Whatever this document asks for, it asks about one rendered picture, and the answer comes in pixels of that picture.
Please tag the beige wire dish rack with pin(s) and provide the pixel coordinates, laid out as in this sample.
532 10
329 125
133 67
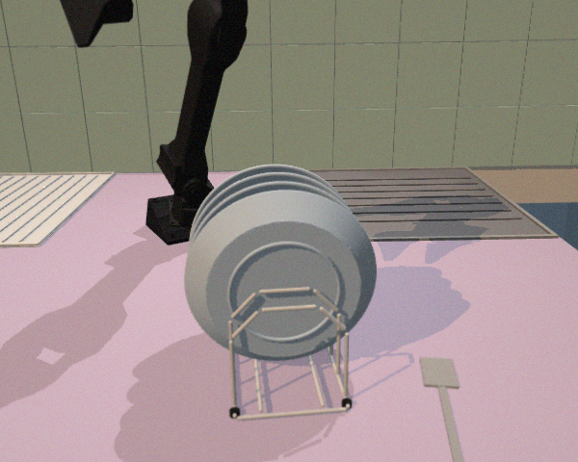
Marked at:
234 412

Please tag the beige ribbed draining mat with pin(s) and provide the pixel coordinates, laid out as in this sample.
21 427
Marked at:
54 198

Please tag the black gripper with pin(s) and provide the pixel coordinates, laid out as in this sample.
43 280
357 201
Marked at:
86 17

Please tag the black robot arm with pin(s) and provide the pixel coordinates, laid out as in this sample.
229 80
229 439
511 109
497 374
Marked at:
216 31

